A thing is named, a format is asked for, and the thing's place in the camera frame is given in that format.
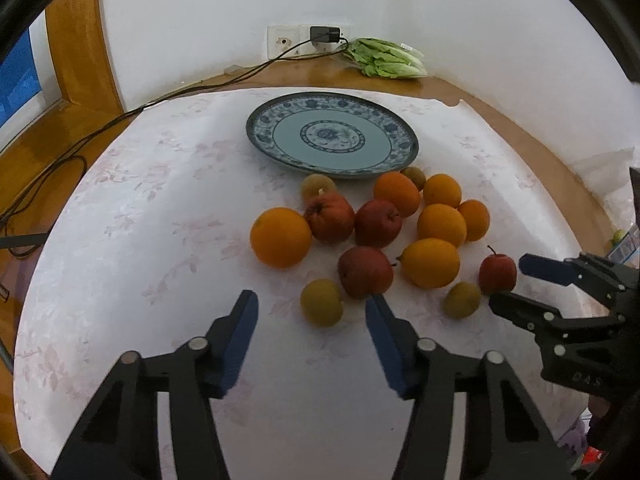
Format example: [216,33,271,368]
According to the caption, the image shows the small red apple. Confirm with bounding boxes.
[477,247,518,296]

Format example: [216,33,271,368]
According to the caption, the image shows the yellow-green plum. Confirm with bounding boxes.
[442,282,482,320]
[299,278,344,327]

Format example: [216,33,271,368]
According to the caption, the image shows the large orange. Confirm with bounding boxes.
[250,207,312,269]
[397,238,460,290]

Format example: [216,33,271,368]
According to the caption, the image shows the brownish green pear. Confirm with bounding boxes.
[300,174,336,203]

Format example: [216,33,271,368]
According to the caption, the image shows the white plastic bag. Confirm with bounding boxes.
[572,148,639,231]

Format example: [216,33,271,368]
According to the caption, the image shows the small brownish green fruit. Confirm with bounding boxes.
[401,166,426,192]

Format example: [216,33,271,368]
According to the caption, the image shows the white floral tablecloth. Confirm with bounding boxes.
[14,88,587,479]

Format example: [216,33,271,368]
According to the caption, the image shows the blue patterned ceramic plate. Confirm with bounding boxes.
[245,91,419,179]

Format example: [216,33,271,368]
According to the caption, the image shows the bagged green lettuce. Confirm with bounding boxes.
[341,38,427,79]

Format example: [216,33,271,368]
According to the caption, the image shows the black power adapter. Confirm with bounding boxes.
[309,26,341,44]

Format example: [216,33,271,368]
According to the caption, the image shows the black power cable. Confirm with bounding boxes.
[0,37,350,260]

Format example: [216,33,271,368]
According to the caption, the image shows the white wall socket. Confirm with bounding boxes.
[266,24,350,60]

